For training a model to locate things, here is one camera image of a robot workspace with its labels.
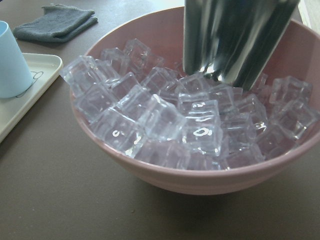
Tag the pink bowl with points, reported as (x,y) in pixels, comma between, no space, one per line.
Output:
(297,54)

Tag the grey folded cloth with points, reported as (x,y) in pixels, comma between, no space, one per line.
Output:
(59,24)

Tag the white rectangular tray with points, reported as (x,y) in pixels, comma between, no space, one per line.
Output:
(45,69)

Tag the metal ice scoop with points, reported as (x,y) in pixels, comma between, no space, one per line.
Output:
(231,41)

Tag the light blue cup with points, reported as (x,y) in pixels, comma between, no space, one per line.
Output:
(15,76)

